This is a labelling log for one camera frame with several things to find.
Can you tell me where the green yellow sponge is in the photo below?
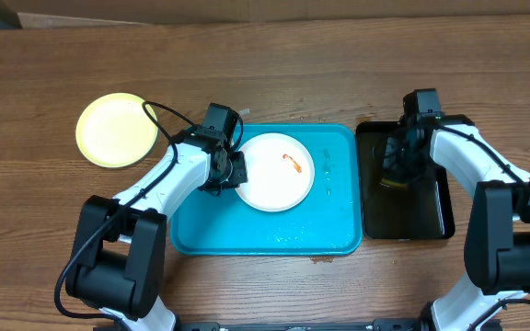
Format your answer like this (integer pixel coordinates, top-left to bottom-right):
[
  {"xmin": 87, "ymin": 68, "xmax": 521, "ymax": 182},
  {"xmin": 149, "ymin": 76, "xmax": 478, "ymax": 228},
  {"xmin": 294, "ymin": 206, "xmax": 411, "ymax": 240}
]
[{"xmin": 380, "ymin": 178, "xmax": 409, "ymax": 189}]

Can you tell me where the white plate with ketchup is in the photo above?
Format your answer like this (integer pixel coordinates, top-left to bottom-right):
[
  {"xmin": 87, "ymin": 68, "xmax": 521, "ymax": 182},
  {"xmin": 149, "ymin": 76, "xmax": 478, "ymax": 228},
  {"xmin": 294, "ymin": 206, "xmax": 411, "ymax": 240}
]
[{"xmin": 236, "ymin": 133, "xmax": 315, "ymax": 212}]

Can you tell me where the yellow plate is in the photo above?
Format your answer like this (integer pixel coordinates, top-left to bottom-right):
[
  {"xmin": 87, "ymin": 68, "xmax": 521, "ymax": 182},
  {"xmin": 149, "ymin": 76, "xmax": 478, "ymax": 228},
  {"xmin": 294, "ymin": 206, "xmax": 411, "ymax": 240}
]
[{"xmin": 75, "ymin": 93, "xmax": 158, "ymax": 168}]

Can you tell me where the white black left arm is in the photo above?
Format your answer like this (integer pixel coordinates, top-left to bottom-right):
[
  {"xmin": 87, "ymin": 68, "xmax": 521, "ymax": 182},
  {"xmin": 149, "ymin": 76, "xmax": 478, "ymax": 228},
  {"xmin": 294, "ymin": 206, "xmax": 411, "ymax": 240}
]
[{"xmin": 53, "ymin": 103, "xmax": 248, "ymax": 330}]

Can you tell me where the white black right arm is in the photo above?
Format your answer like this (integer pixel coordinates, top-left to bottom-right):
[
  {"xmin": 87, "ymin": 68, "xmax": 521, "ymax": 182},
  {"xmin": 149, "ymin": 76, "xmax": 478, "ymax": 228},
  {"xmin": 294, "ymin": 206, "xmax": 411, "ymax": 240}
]
[{"xmin": 382, "ymin": 89, "xmax": 530, "ymax": 330}]

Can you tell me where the black water tray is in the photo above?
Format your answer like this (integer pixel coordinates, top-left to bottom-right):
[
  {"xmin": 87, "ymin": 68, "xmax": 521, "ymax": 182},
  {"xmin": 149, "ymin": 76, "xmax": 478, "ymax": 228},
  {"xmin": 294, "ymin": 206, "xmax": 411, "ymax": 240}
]
[{"xmin": 355, "ymin": 121, "xmax": 455, "ymax": 240}]

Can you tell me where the teal plastic tray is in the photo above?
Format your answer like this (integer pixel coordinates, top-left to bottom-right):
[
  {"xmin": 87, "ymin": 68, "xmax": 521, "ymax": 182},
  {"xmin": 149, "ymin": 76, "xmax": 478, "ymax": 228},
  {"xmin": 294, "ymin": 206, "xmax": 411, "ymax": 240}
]
[{"xmin": 170, "ymin": 124, "xmax": 363, "ymax": 256}]

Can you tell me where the brown cardboard backdrop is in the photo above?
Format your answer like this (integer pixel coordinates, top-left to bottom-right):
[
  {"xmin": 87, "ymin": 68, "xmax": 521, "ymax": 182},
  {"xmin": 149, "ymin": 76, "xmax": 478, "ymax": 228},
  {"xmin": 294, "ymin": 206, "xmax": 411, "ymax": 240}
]
[{"xmin": 0, "ymin": 0, "xmax": 530, "ymax": 26}]

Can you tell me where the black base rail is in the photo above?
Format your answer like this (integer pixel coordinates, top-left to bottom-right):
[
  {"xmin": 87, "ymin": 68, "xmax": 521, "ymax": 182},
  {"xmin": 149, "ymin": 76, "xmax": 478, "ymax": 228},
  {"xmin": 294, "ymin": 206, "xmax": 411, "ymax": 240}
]
[{"xmin": 175, "ymin": 319, "xmax": 420, "ymax": 331}]

